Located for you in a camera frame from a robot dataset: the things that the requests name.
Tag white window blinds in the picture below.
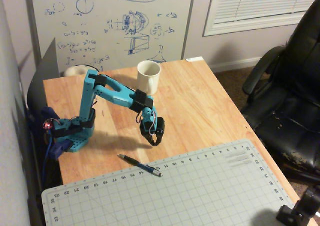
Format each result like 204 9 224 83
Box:
202 0 320 37

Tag white ceramic mug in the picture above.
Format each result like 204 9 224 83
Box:
136 60 161 96

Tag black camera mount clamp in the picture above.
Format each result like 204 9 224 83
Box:
275 187 320 226

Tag whiteboard with blue drawings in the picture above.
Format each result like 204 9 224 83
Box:
24 0 197 73

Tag blue table clamp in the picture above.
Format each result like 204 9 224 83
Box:
47 139 73 160

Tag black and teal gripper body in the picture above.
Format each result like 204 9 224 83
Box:
139 108 166 137

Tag grey cutting mat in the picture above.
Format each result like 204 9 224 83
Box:
41 138 300 226

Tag dark blue pen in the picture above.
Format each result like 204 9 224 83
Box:
118 154 164 177

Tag black leather office chair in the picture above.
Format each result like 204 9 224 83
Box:
240 0 320 178

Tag white tape roll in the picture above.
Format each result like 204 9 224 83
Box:
64 65 97 77

